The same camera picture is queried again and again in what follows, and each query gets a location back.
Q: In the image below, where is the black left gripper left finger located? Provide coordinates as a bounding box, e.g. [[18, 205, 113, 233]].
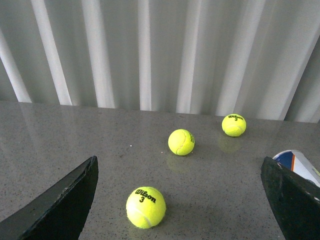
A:
[[0, 156, 99, 240]]

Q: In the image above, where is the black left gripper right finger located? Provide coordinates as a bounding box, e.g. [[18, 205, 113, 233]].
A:
[[260, 156, 320, 240]]

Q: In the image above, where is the white blue tennis can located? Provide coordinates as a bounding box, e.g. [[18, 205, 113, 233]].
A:
[[272, 150, 320, 187]]

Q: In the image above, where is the near Wilson tennis ball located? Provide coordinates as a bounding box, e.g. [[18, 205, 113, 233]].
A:
[[126, 186, 167, 229]]

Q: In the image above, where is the wilson tennis ball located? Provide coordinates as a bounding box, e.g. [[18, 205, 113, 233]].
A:
[[221, 113, 247, 137], [126, 186, 167, 229]]

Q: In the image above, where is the far Wilson tennis ball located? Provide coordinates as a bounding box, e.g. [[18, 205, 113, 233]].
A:
[[221, 113, 247, 137]]

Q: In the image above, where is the middle Head tennis ball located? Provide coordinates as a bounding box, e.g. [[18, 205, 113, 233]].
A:
[[168, 129, 195, 156]]

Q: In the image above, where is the white pleated curtain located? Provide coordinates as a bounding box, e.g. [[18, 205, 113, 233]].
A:
[[0, 0, 320, 123]]

